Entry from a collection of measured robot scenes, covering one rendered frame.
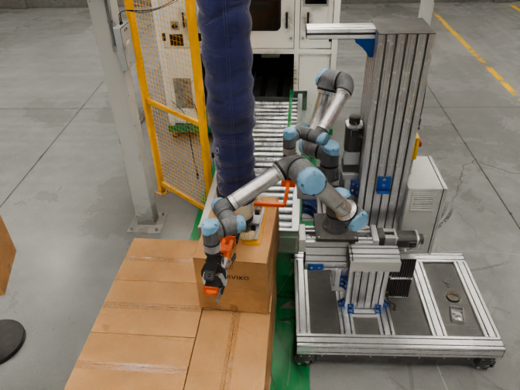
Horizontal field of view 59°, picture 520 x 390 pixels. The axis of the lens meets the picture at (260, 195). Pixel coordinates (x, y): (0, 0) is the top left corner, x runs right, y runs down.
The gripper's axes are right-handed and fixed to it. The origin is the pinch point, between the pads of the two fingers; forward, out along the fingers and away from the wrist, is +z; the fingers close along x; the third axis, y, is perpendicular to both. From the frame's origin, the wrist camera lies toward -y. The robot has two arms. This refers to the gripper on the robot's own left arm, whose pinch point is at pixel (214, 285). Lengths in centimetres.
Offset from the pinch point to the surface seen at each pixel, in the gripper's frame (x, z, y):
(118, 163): 176, 107, 263
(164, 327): 36, 53, 14
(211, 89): 7, -74, 50
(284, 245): -23, 60, 98
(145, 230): 107, 106, 155
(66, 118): 288, 106, 364
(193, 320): 21, 53, 21
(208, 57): 7, -89, 51
